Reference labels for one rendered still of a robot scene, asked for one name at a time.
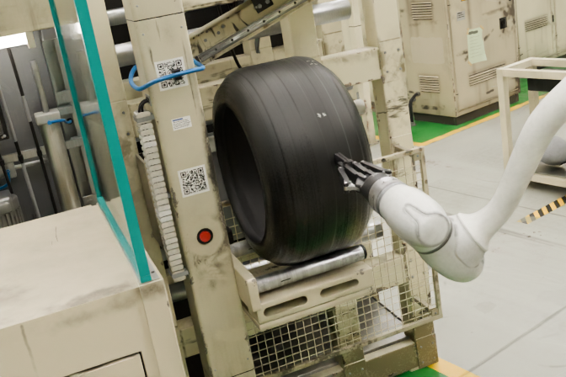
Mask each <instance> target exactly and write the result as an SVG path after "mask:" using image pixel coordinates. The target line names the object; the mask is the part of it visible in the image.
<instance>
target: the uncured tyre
mask: <svg viewBox="0 0 566 377"><path fill-rule="evenodd" d="M305 60H310V61H315V62H317V63H318V64H319V65H320V66H318V65H312V66H310V65H309V64H307V63H306V62H305ZM270 64H272V65H270ZM267 65H268V66H267ZM260 66H261V67H260ZM255 67H257V68H255ZM252 68H253V69H252ZM249 69H250V70H249ZM323 109H325V110H326V112H327V115H328V118H327V119H321V120H318V119H317V116H316V115H315V112H316V111H319V110H323ZM212 124H213V134H214V141H215V147H216V155H217V160H218V164H219V168H220V171H221V175H222V181H223V183H224V187H225V190H226V192H227V197H228V200H229V202H230V205H231V207H232V211H233V214H234V215H235V218H236V220H237V222H238V225H239V227H240V229H241V231H242V233H243V235H244V237H245V238H246V240H247V242H248V244H249V245H250V246H251V248H252V249H253V250H254V251H255V252H256V253H257V254H258V255H259V256H260V257H262V258H264V259H266V260H268V261H270V262H272V263H273V264H275V265H278V266H292V265H296V264H298V263H303V262H306V261H308V260H312V259H314V258H319V257H321V256H324V255H327V254H330V253H333V252H337V251H340V250H343V249H346V248H347V247H349V246H351V245H352V244H354V243H355V242H357V241H358V240H359V239H360V238H361V236H362V235H363V233H364V231H365V228H366V226H367V224H368V222H369V220H370V218H371V215H372V211H373V209H372V208H371V207H370V205H369V202H368V201H366V200H365V198H364V197H363V195H362V194H360V193H357V192H356V191H355V190H351V191H350V192H349V193H347V194H346V193H345V192H344V186H343V184H342V183H341V181H340V179H339V174H338V166H337V165H335V160H334V153H338V152H340V153H341V154H343V155H344V156H345V157H347V158H349V159H351V160H353V161H354V162H360V161H366V162H369V163H372V164H373V161H372V155H371V148H370V144H369V141H368V138H367V134H366V130H365V127H364V125H363V122H362V119H361V116H360V113H359V111H358V109H357V107H356V105H355V102H354V100H353V98H352V97H351V96H350V93H349V91H348V90H347V88H346V87H345V85H344V84H343V83H342V82H341V80H340V79H339V78H338V77H337V76H336V75H335V74H334V73H333V72H332V71H331V70H329V69H328V68H327V67H325V66H324V65H322V64H321V63H320V62H318V61H316V60H314V59H312V58H311V57H306V56H291V57H287V58H283V59H279V60H275V61H268V62H265V63H260V64H257V65H252V66H246V67H242V68H238V69H237V70H236V71H234V72H231V73H229V74H228V75H227V76H226V77H225V79H224V80H223V82H222V84H221V85H220V87H219V88H218V89H217V91H216V94H215V96H214V100H213V106H212Z"/></svg>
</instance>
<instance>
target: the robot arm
mask: <svg viewBox="0 0 566 377"><path fill-rule="evenodd" d="M565 123H566V77H565V78H564V79H563V80H562V81H561V82H560V83H559V84H558V85H557V86H556V87H555V88H554V89H553V90H552V91H551V92H550V93H549V94H548V95H547V96H546V97H545V98H544V99H543V100H542V101H541V102H540V103H539V104H538V105H537V106H536V108H535V109H534V110H533V112H532V113H531V115H530V116H529V118H528V119H527V121H526V123H525V124H524V126H523V128H522V130H521V132H520V135H519V137H518V139H517V142H516V143H515V147H514V149H513V151H512V153H511V155H510V159H509V161H508V163H507V166H506V168H505V171H504V173H503V176H502V178H501V179H500V182H499V186H498V188H497V189H496V192H495V194H494V196H493V198H492V199H491V200H490V201H489V202H488V203H487V205H485V206H484V207H483V208H482V209H481V210H479V211H477V212H475V213H472V214H463V213H458V214H456V215H450V216H447V215H446V212H445V211H444V210H443V208H442V207H441V206H440V205H439V204H438V203H437V202H436V201H435V200H433V199H432V198H431V197H430V196H429V195H427V194H425V193H424V192H422V191H420V190H418V189H417V188H414V187H409V186H408V185H407V184H406V183H403V182H402V181H400V180H399V179H397V178H395V177H392V170H391V169H386V168H382V167H378V166H377V165H374V164H372V163H369V162H366V161H360V162H354V161H353V160H351V159H349V158H347V157H345V156H344V155H343V154H341V153H340V152H338V153H334V160H335V165H337V166H338V174H339V179H340V181H341V183H342V184H343V186H344V192H345V193H346V194H347V193H349V192H350V191H351V190H355V191H356V192H357V193H360V194H362V195H363V197H364V198H365V200H366V201H368V202H369V205H370V207H371V208H372V209H373V210H374V211H376V212H377V213H378V214H379V215H380V216H381V217H382V218H383V219H384V220H385V221H386V223H387V225H388V226H389V227H390V228H391V229H392V230H393V231H394V233H395V234H396V235H397V236H399V237H400V238H401V239H402V240H403V241H405V242H407V243H408V244H409V245H410V246H411V247H412V248H413V249H414V250H415V251H416V252H417V253H418V254H419V255H420V256H421V258H422V259H423V260H424V261H425V262H426V263H427V264H428V265H429V266H430V267H432V268H433V269H434V270H435V271H436V272H437V273H439V274H441V275H442V276H444V277H445V278H447V279H449V280H452V281H455V282H459V283H466V282H470V281H472V280H474V279H476V278H477V277H478V276H479V275H480V274H481V273H482V271H483V267H484V263H485V256H484V254H485V253H486V252H487V251H488V249H489V241H490V239H491V237H492V236H493V235H494V234H495V233H496V232H497V231H498V230H499V229H500V228H501V227H502V226H503V225H504V224H505V223H506V221H507V220H508V219H509V218H510V217H511V216H512V214H513V213H514V211H515V209H516V207H517V206H518V204H519V203H520V201H521V198H522V196H523V194H524V193H525V191H526V188H527V186H528V184H529V182H530V181H531V178H532V176H533V174H534V172H535V171H536V169H537V166H538V164H539V162H540V161H541V159H542V156H543V154H544V152H545V150H546V149H547V147H548V145H549V143H550V141H551V140H552V138H553V137H554V136H555V134H556V133H557V132H558V130H559V129H560V128H561V127H562V126H563V125H564V124H565ZM350 180H352V181H353V182H354V183H355V185H354V184H353V183H352V182H351V181H350Z"/></svg>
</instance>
